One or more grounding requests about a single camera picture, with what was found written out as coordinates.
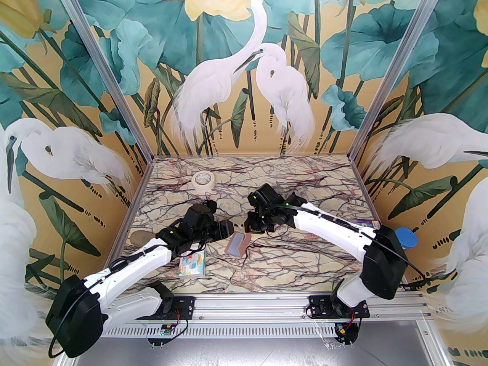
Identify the short aluminium table edge rail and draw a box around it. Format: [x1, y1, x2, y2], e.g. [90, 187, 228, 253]
[152, 154, 354, 160]

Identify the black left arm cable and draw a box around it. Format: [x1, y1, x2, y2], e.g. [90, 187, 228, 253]
[48, 239, 214, 360]

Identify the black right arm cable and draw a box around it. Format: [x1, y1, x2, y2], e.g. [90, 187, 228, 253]
[284, 203, 426, 288]

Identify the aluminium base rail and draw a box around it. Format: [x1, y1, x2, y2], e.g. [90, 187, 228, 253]
[72, 294, 436, 323]

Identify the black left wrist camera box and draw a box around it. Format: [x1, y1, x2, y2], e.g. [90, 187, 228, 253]
[185, 200, 218, 226]

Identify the pink card holder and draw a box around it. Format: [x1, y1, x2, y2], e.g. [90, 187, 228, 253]
[224, 232, 253, 259]

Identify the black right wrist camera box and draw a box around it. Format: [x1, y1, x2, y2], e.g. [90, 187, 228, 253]
[248, 183, 284, 208]

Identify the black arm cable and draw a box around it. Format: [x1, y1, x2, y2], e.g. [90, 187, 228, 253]
[48, 239, 214, 360]
[284, 203, 426, 288]

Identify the cream masking tape roll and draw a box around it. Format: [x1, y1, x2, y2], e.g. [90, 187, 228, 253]
[191, 170, 215, 194]

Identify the aluminium frame post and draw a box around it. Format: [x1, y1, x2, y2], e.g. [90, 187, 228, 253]
[49, 0, 155, 164]
[349, 0, 447, 164]

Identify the blue lidded clear tube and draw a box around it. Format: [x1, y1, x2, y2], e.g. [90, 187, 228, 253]
[395, 227, 417, 251]

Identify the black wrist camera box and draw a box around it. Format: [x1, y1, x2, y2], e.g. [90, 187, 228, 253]
[248, 183, 284, 208]
[185, 200, 218, 226]

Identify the grey sheet metal panel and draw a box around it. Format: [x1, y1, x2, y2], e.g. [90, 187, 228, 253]
[57, 336, 450, 366]

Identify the vented aluminium strip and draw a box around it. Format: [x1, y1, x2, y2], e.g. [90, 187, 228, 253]
[74, 322, 435, 339]

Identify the cartoon print tissue pack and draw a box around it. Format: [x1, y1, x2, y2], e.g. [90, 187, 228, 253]
[178, 251, 206, 277]

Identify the small circuit board with wires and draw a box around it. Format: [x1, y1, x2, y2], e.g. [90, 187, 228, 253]
[147, 321, 188, 348]
[332, 317, 362, 345]

